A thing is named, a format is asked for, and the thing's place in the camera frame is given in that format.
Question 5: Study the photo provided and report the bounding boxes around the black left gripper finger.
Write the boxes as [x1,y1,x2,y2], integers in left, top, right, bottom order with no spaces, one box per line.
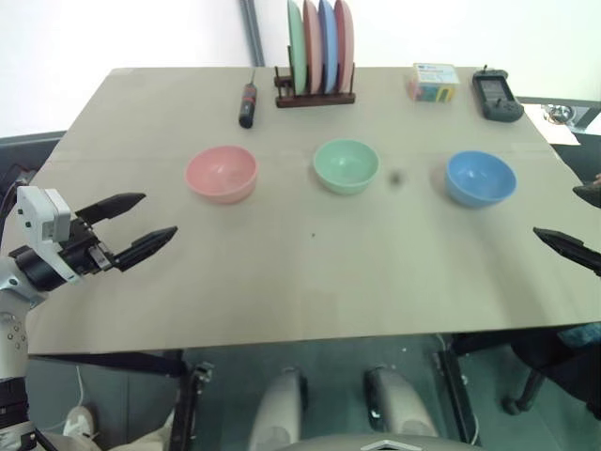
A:
[113,225,179,273]
[74,192,147,227]

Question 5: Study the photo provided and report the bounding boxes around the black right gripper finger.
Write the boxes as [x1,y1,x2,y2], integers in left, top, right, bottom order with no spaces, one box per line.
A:
[532,227,601,277]
[573,183,601,210]

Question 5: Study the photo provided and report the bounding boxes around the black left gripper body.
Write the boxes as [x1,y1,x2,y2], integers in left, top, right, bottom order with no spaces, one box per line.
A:
[57,216,117,277]

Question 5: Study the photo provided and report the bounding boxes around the white paper sheet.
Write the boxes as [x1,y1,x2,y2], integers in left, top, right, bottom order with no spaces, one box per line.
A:
[546,125,582,148]

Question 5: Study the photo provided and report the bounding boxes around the pink red bowl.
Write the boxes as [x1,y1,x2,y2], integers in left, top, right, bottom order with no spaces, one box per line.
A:
[184,145,259,206]

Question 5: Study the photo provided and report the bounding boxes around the blue bowl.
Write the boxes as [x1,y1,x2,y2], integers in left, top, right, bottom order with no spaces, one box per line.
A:
[444,149,518,209]

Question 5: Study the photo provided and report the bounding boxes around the black handheld controller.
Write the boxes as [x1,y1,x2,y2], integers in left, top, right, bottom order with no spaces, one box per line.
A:
[470,65,525,124]

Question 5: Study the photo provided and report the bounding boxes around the black chair base with caster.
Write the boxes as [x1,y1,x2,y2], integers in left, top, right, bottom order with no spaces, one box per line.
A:
[501,347,548,415]

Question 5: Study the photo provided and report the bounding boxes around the black red screwdriver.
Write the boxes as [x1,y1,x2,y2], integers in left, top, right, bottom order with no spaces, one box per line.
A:
[238,68,260,130]

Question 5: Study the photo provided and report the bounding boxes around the white shoe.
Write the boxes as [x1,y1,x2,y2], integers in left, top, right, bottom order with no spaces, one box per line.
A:
[62,405,100,439]

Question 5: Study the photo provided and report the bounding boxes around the beige trouser leg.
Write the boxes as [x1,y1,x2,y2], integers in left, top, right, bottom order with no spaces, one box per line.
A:
[40,412,176,451]

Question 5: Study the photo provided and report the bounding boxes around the clear box of colourful items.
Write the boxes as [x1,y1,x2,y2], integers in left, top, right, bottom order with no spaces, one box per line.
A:
[405,62,461,104]

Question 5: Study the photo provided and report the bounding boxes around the silver left robot leg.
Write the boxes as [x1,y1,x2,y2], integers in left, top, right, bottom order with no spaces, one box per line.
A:
[247,365,310,451]

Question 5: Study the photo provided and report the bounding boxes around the silver robot leg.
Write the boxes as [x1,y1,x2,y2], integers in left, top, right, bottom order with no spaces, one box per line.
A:
[362,365,439,447]
[247,365,310,451]

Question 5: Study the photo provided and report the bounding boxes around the green bowl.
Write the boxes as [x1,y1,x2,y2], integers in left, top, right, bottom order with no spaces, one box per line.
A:
[312,138,381,195]

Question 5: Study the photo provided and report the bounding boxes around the grey metal pole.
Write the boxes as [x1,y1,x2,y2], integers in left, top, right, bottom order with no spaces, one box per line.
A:
[239,0,267,68]

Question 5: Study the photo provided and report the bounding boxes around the dark wooden plate rack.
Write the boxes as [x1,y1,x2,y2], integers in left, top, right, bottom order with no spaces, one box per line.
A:
[273,62,358,110]

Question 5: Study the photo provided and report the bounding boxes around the silver right robot leg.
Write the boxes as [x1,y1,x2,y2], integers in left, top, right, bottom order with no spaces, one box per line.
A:
[362,365,439,447]

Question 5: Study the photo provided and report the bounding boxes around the green plate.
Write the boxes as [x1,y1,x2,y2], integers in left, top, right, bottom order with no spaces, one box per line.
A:
[285,0,307,96]

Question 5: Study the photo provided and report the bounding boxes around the pink plate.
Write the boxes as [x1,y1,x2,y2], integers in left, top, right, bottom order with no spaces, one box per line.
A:
[301,0,326,95]
[333,0,356,93]

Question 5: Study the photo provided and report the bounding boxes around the blue plate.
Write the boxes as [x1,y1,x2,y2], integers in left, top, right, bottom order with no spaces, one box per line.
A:
[317,0,341,93]

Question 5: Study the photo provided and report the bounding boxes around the grey robot torso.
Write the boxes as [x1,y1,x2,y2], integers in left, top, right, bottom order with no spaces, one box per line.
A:
[289,433,476,451]

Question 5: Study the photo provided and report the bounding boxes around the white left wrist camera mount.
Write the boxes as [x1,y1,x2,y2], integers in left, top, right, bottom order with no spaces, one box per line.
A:
[15,185,81,286]

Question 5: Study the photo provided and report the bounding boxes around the bundle of coloured wires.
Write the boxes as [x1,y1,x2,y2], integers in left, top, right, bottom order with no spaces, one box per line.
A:
[541,102,601,133]

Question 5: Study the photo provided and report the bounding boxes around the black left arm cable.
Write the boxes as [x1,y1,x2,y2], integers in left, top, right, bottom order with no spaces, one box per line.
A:
[0,178,21,236]

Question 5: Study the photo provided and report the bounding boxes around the black table frame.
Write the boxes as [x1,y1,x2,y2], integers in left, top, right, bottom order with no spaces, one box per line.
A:
[27,332,483,451]

